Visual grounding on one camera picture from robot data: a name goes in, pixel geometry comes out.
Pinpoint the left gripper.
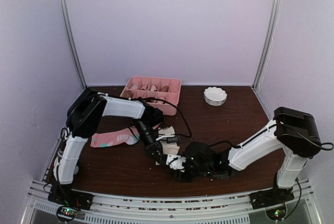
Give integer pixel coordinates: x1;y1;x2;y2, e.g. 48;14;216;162
134;120;163;166

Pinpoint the beige sock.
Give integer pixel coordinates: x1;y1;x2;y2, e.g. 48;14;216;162
158;126;180;155

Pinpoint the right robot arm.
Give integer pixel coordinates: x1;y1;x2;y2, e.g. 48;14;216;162
165;107;333;204

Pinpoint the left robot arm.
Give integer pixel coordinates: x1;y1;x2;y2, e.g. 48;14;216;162
53;88;178;205

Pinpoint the pink patterned sock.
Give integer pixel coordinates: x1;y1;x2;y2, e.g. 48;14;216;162
89;122;165;148

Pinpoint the pink divided organizer box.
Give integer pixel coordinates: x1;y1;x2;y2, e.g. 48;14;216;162
121;76;182;116

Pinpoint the white scalloped bowl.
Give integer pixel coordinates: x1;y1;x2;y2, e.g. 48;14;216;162
203;87;228;107

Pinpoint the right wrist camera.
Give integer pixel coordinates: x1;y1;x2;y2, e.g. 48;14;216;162
166;155;187;171

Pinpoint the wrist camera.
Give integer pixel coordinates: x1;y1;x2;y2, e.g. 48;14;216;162
156;135;180;144
166;155;187;171

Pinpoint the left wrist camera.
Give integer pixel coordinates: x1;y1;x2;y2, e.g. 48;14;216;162
156;135;180;144

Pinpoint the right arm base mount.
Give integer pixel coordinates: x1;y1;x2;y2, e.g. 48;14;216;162
249;188;294;209

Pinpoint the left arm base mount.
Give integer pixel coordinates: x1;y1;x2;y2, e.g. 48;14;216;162
47;187;93;210

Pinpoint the aluminium front rail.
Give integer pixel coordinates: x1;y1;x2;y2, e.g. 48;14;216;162
20;179;321;224

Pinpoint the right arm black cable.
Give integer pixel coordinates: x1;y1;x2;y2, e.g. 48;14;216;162
271;119;334;151

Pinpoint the left aluminium corner post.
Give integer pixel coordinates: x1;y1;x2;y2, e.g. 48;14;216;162
59;0;87;89

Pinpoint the aluminium corner post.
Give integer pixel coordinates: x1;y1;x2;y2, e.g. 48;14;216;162
252;0;282;92
59;0;87;89

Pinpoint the right aluminium corner post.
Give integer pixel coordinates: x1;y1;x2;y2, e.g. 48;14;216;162
252;0;282;92

